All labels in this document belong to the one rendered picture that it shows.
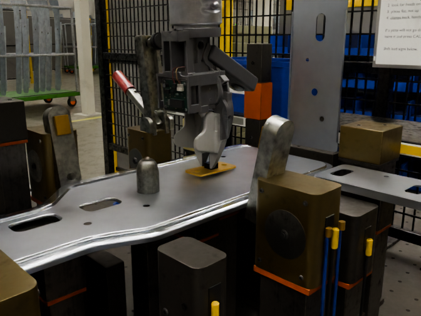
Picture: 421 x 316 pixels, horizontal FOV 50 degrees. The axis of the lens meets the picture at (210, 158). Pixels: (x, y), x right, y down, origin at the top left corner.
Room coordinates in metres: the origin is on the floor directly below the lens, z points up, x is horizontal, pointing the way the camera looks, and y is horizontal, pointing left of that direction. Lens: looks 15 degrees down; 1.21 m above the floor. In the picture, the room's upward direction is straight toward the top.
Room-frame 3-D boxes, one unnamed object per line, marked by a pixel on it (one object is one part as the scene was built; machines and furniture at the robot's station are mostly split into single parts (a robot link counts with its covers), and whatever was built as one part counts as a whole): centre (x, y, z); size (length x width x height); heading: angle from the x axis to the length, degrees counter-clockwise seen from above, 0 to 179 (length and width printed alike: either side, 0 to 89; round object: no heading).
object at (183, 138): (0.69, 0.03, 1.06); 0.06 x 0.03 x 0.09; 134
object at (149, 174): (0.61, 0.09, 1.02); 0.03 x 0.03 x 0.07
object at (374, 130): (0.80, -0.29, 0.88); 0.08 x 0.08 x 0.36; 44
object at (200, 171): (0.70, 0.00, 1.01); 0.08 x 0.04 x 0.01; 134
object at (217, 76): (0.67, 0.02, 1.16); 0.09 x 0.08 x 0.12; 134
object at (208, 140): (0.66, 0.00, 1.06); 0.06 x 0.03 x 0.09; 134
